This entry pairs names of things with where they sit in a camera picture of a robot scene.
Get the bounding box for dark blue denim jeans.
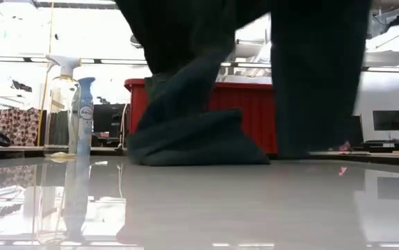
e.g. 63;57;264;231
114;0;374;167

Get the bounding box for red plastic laundry bin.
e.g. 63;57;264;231
123;78;279;156

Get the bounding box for black cabinet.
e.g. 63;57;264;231
92;103;128;147

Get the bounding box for long ceiling light bar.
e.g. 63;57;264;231
0;55;399;74

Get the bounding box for blue Febreze spray bottle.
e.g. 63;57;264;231
76;76;96;156

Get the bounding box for clear spray bottle white trigger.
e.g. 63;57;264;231
44;53;82;156

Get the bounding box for pale yellow flat pad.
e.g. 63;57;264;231
44;151;78;163

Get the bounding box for dark wide partition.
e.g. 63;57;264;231
350;114;364;147

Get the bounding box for floral patterned cloth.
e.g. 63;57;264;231
0;107;41;147

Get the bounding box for light wooden desk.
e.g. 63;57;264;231
0;144;399;166

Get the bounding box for black wall monitor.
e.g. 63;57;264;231
372;110;399;132

